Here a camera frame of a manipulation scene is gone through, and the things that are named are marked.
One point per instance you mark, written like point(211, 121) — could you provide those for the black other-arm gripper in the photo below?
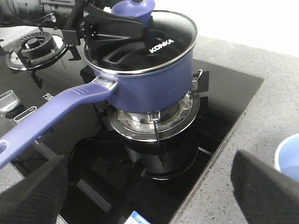
point(100, 27)

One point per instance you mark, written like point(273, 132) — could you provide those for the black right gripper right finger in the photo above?
point(264, 195)

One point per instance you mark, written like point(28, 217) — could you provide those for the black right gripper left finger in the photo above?
point(39, 197)

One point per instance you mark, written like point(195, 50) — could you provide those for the light blue plastic cup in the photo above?
point(286, 159)

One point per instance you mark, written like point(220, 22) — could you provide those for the glass pot lid blue knob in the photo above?
point(167, 38)

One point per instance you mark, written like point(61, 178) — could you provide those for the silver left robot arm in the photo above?
point(30, 13)

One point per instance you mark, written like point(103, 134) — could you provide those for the black right pan support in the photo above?
point(200, 84)

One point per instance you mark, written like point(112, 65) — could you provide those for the left gas burner head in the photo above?
point(35, 45)

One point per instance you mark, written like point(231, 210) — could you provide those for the gas burner head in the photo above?
point(35, 45)
point(144, 121)

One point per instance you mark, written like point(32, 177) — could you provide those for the black glass gas cooktop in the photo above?
point(105, 167)

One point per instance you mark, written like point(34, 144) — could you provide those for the blue energy label sticker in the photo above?
point(136, 218)

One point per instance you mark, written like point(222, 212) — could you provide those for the silver stove control knob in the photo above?
point(8, 101)

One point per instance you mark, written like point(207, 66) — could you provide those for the right gas burner head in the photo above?
point(144, 121)

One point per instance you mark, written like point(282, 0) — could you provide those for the blue saucepan with handle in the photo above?
point(150, 92)

